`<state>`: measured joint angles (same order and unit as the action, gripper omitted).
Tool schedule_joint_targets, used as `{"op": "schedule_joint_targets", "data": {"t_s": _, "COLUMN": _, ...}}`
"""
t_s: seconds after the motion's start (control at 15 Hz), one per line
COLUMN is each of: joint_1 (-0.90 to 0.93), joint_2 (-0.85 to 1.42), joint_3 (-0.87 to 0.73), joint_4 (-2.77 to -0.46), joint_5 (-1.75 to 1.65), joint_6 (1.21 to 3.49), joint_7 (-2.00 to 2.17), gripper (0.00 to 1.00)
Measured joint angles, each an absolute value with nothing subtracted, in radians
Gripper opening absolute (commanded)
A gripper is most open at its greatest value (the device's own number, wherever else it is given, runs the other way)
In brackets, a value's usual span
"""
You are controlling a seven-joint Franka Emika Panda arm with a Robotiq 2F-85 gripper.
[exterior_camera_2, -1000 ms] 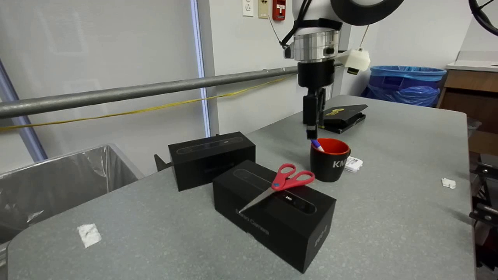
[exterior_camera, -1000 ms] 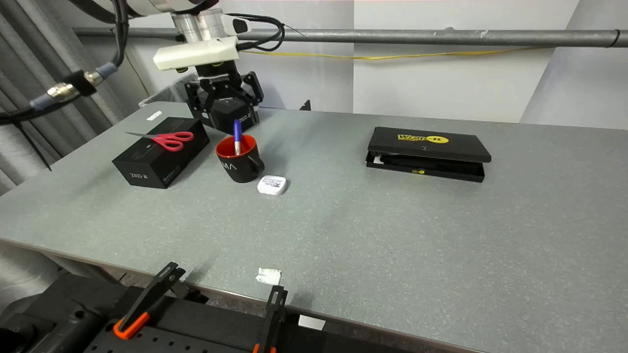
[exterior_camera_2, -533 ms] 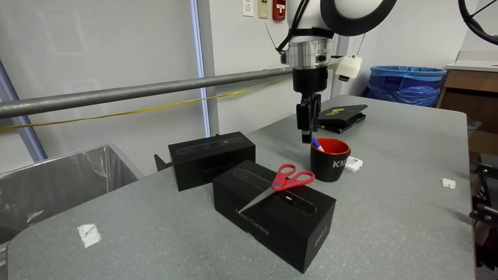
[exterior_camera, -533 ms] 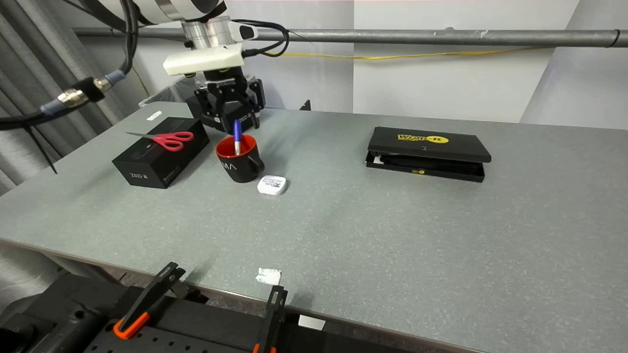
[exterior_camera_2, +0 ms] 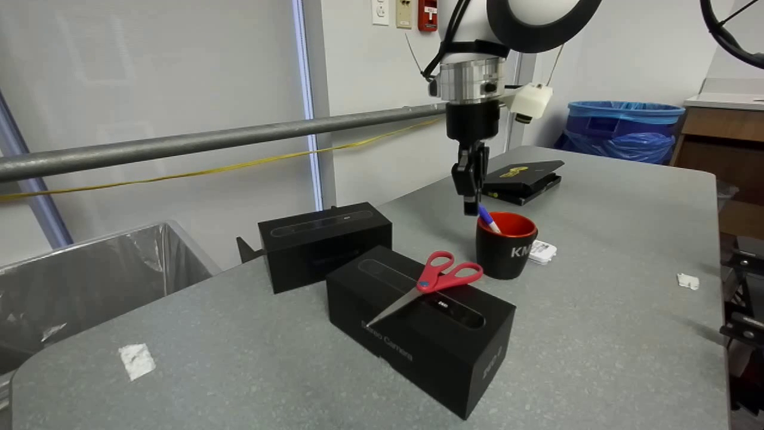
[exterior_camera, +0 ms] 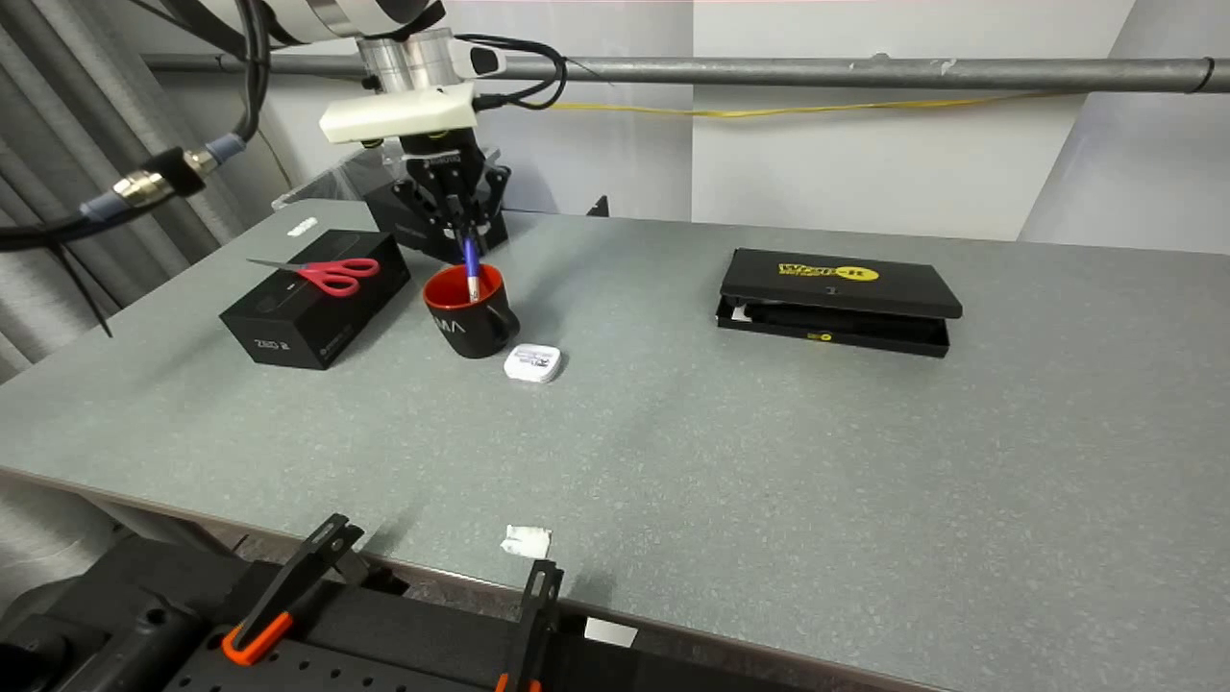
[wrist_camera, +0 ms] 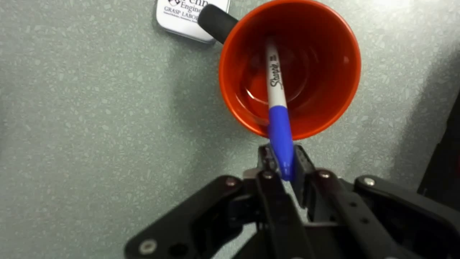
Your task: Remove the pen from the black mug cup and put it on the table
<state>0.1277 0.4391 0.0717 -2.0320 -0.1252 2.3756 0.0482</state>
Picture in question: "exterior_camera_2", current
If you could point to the flat black case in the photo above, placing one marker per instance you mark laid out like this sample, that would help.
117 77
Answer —
522 176

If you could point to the beige switch plate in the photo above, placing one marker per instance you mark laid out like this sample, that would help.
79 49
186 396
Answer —
404 12

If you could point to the blue pen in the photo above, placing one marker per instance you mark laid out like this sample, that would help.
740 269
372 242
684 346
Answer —
489 221

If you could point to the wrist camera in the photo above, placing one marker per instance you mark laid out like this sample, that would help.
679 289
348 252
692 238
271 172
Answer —
531 98

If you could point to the wooden cabinet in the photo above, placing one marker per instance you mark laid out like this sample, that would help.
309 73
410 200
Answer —
725 143

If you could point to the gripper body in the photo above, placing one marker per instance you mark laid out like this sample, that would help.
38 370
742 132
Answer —
473 122

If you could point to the small white paper scrap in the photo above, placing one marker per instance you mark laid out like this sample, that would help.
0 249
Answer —
688 281

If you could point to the small white packet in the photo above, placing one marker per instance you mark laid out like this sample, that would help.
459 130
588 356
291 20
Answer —
544 251

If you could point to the blue bin with blue liner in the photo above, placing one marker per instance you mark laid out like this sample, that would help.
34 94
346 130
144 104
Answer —
624 128

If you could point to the black mug red inside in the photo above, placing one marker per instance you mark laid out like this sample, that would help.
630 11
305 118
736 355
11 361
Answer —
501 257

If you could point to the grey metal rod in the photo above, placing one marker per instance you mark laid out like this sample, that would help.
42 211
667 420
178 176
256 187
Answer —
179 143

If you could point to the black metal stand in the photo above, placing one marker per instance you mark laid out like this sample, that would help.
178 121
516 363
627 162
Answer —
746 328

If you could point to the red fire alarm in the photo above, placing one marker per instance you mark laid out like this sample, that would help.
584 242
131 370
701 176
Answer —
427 13

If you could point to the black camera box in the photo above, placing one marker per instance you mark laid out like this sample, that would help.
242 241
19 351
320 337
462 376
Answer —
430 346
325 251

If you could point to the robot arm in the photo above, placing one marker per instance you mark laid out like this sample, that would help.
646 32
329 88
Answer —
471 24

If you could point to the bin with clear liner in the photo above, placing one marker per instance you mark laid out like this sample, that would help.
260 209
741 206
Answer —
89 286

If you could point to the white tape piece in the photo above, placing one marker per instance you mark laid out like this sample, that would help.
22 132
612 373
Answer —
137 361

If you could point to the white wall socket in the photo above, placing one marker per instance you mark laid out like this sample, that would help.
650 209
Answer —
380 11

